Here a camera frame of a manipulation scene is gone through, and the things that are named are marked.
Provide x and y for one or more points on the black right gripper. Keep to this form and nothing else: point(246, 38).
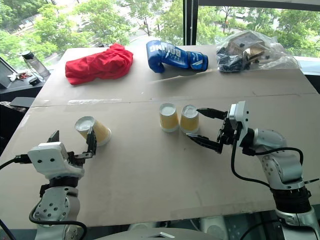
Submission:
point(228, 133)

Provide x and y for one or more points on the black parts in bag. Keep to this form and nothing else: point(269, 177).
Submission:
point(231, 62)

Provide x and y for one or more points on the blue boxing glove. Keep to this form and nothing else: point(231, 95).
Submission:
point(172, 56)

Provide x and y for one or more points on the red keys bundle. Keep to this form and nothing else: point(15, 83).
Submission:
point(23, 75)

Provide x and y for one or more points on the clear water bottle black lid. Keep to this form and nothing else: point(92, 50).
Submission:
point(37, 63)

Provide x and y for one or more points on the small white object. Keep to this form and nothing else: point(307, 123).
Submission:
point(12, 77)

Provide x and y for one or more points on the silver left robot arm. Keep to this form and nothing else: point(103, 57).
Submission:
point(56, 207)

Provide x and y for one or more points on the yellow paper cup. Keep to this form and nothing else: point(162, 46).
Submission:
point(190, 122)
point(96, 130)
point(169, 120)

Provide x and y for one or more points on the black side table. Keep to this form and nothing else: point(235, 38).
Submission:
point(15, 91)

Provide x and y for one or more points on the small black object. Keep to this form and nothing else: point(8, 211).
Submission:
point(33, 81)

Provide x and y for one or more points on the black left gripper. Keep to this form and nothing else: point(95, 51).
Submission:
point(79, 156)

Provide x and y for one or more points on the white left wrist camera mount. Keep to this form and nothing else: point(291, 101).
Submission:
point(48, 158)

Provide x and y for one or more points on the black window frame post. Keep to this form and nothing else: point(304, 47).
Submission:
point(191, 22)

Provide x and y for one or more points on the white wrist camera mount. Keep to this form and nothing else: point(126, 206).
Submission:
point(240, 117)
point(48, 158)

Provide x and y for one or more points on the brown cardboard sheet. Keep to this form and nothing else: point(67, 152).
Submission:
point(155, 162)

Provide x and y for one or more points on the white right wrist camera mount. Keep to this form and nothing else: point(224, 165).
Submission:
point(240, 117)

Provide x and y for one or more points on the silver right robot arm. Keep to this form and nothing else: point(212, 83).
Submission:
point(282, 170)

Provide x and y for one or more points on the red cloth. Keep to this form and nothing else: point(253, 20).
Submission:
point(100, 65)

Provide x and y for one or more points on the brown cardboard box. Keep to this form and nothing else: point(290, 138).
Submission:
point(252, 46)

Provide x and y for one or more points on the clear plastic bag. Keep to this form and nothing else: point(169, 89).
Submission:
point(275, 53)

